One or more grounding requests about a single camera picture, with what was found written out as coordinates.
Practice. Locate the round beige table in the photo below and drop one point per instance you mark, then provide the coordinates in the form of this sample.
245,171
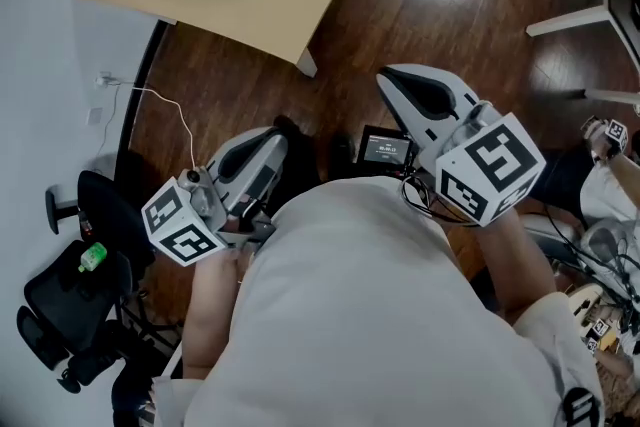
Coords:
585,297

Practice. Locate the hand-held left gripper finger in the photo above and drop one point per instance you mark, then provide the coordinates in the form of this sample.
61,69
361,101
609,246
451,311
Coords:
240,145
265,175

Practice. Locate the dark table white legs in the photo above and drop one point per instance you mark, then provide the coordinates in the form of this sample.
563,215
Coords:
620,5

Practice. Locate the black bag pile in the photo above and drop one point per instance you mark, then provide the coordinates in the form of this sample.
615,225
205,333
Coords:
130,395

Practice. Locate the person in white shirt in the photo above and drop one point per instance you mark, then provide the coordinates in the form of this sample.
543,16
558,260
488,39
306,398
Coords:
360,315

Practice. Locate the green plastic bottle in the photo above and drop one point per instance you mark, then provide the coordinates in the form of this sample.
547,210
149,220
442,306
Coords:
93,256

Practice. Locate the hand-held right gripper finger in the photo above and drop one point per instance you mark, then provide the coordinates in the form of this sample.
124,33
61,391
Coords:
465,96
402,112

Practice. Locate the black screen device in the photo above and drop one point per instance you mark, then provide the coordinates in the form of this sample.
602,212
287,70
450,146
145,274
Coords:
385,147

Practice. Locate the person's right black shoe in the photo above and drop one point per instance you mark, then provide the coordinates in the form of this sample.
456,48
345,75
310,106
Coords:
342,157

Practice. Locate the person's right forearm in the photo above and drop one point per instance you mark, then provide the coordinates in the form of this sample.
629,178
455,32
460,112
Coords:
515,265

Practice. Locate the black office chair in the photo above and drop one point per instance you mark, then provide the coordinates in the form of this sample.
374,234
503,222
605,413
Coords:
70,295

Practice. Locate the person's left forearm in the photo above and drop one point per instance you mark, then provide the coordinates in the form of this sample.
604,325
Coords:
210,315

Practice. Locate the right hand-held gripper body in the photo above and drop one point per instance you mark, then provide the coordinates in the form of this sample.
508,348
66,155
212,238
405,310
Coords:
490,170

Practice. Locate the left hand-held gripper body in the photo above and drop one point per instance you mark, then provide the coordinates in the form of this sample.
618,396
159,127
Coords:
185,240

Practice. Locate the white wall charger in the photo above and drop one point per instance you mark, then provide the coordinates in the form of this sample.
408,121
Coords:
104,80

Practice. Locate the white wall socket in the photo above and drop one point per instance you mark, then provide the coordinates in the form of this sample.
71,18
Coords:
95,115

